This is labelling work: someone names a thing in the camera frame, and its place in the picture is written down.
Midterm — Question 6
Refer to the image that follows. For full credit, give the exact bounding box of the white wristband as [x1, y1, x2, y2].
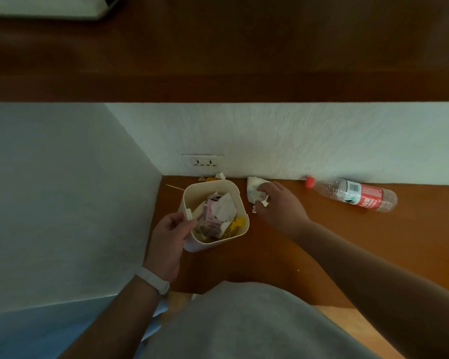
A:
[135, 266, 170, 296]

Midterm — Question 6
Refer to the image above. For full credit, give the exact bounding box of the person's right hand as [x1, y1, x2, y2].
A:
[254, 181, 311, 240]

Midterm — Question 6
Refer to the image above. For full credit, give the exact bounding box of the brown wooden desk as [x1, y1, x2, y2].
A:
[0, 0, 449, 103]

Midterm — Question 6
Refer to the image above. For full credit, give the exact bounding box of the yellow plastic piece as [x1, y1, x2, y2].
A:
[227, 216, 246, 237]

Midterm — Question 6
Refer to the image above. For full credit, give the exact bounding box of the white tissue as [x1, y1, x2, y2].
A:
[246, 176, 272, 206]

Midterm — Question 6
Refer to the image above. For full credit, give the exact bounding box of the clear plastic bottle red label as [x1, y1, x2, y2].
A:
[305, 176, 398, 213]

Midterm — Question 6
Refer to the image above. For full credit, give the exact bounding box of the person's grey shirt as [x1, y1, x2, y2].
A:
[138, 281, 382, 359]

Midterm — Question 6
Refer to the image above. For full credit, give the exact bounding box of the person's left forearm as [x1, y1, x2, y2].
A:
[58, 274, 166, 359]

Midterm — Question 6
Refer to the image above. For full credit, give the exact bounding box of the pink wrapper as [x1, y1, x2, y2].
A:
[198, 196, 225, 239]

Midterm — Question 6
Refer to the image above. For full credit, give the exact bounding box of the person's right forearm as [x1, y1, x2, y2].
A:
[294, 220, 449, 359]

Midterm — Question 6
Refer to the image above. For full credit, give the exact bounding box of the white crumpled paper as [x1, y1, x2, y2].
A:
[210, 193, 238, 223]

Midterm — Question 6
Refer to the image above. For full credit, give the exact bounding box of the white wall socket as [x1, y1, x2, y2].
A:
[182, 154, 224, 169]

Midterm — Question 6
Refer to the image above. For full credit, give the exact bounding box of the small white trash bin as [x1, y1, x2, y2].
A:
[178, 179, 250, 253]

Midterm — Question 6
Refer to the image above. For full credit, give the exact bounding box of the person's left hand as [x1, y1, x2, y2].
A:
[144, 212, 198, 283]

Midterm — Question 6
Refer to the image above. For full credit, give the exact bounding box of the white object on desk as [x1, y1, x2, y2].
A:
[0, 0, 124, 21]

